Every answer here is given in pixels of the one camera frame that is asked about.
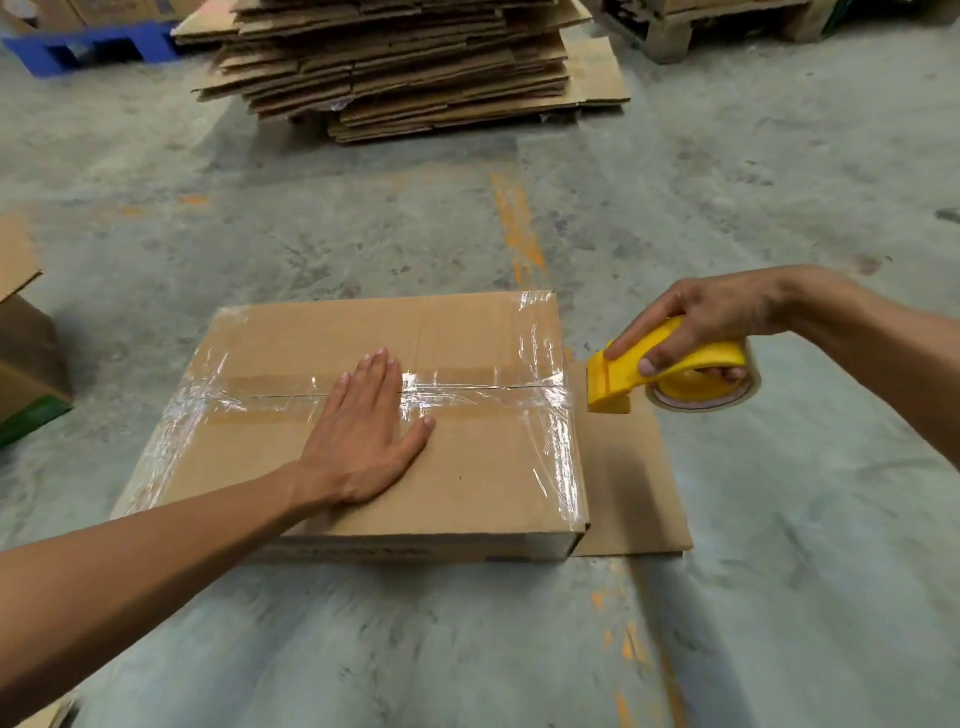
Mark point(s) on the person's right hand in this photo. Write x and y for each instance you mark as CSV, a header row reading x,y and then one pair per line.
x,y
724,307

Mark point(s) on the person's left hand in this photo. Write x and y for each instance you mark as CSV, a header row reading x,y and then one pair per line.
x,y
364,450

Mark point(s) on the person's left middle finger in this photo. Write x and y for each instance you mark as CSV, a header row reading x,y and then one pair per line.
x,y
375,386

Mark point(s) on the person's right thumb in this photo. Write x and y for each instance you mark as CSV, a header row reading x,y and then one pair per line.
x,y
671,357

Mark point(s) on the person's left little finger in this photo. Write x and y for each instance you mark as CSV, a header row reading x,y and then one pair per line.
x,y
336,403

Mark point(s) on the person's left thumb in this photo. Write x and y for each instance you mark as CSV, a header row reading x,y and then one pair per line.
x,y
414,448

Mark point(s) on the taped brown cardboard box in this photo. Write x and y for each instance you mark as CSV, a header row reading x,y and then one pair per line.
x,y
465,465

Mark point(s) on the yellow tape dispenser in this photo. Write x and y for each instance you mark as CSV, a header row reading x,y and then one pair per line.
x,y
615,382

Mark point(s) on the person's left forearm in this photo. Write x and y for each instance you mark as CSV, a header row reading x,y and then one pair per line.
x,y
135,570

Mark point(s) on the person's right forearm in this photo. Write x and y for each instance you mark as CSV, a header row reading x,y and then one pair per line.
x,y
877,352

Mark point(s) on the clear packing tape roll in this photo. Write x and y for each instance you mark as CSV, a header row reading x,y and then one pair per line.
x,y
739,390

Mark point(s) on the flat brown cardboard sheet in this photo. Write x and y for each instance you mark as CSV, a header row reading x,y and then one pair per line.
x,y
634,487

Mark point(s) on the open cardboard box green base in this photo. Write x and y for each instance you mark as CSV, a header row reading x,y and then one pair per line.
x,y
26,360

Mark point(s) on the stack of flattened cardboard boxes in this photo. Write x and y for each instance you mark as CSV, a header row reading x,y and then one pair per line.
x,y
405,67

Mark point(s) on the wooden pallet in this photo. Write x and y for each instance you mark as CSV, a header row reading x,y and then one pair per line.
x,y
697,26

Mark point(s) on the small cardboard scrap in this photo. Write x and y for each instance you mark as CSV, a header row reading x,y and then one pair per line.
x,y
56,712

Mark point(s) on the blue plastic pallet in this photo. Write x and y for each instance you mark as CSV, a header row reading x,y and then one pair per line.
x,y
82,49

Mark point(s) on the cardboard boxes on pallet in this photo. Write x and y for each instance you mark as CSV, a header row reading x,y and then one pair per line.
x,y
112,11

